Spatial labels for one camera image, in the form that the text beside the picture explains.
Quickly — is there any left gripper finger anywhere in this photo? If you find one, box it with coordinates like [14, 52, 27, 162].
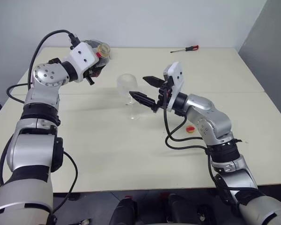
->
[94, 58, 110, 76]

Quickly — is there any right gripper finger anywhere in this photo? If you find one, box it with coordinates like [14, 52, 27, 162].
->
[128, 90, 159, 110]
[142, 75, 166, 88]

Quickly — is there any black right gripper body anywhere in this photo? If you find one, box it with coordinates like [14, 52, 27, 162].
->
[151, 76, 174, 113]

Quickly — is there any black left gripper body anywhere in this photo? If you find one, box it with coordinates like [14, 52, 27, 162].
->
[83, 62, 103, 87]

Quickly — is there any dark drink bottle red label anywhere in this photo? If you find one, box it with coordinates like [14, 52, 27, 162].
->
[93, 42, 111, 71]

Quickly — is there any clear wine glass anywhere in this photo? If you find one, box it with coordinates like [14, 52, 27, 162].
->
[116, 73, 141, 120]

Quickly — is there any dark rounded shape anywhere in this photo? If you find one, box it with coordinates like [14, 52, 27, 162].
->
[109, 198, 139, 225]
[165, 193, 216, 225]

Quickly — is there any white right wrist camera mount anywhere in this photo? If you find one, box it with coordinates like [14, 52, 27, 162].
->
[163, 61, 185, 111]

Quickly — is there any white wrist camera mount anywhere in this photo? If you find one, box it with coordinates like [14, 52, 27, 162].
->
[69, 42, 99, 83]
[163, 61, 185, 111]

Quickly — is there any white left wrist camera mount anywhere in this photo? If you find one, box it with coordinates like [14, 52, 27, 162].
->
[69, 42, 99, 83]

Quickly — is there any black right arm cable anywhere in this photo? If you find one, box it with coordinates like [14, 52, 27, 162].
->
[163, 92, 241, 215]

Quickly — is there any red black handled screwdriver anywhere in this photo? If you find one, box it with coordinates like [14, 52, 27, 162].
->
[170, 44, 200, 54]

